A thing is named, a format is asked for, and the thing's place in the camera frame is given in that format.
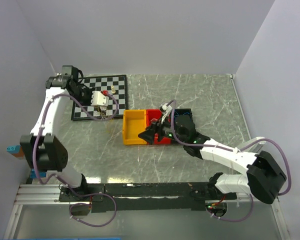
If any yellow plastic bin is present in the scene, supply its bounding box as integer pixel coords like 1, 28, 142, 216
122, 109, 147, 146

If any toy brick structure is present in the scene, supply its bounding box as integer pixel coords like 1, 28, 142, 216
6, 145, 37, 179

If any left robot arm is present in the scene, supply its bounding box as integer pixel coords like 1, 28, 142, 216
20, 65, 92, 201

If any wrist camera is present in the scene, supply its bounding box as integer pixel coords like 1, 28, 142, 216
90, 91, 109, 107
159, 103, 173, 122

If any grey white wall bracket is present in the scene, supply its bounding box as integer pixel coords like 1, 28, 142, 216
237, 136, 266, 153

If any cream chess piece right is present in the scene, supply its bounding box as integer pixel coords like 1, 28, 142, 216
110, 85, 116, 95

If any black plastic bin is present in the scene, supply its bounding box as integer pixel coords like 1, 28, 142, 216
169, 108, 196, 144

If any red plastic bin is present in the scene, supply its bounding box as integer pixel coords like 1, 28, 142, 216
146, 109, 172, 145

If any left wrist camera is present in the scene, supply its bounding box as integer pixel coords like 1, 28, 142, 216
90, 91, 109, 107

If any black white chessboard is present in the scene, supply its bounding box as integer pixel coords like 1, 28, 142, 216
71, 75, 129, 121

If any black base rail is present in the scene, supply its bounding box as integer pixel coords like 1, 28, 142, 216
59, 182, 237, 213

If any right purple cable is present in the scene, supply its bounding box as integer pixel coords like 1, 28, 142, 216
162, 99, 292, 222

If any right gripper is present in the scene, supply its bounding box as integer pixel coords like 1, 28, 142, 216
138, 113, 188, 145

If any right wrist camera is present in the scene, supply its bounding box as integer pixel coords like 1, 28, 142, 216
159, 103, 173, 122

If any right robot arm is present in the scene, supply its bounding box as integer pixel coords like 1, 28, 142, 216
138, 115, 287, 204

